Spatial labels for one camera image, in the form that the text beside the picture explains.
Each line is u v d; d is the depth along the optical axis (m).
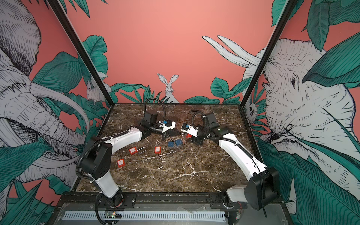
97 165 0.47
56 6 0.69
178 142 0.98
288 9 0.70
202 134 0.67
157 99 0.66
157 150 0.92
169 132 0.75
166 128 0.71
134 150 0.92
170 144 0.95
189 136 0.78
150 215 0.70
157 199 0.76
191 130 0.67
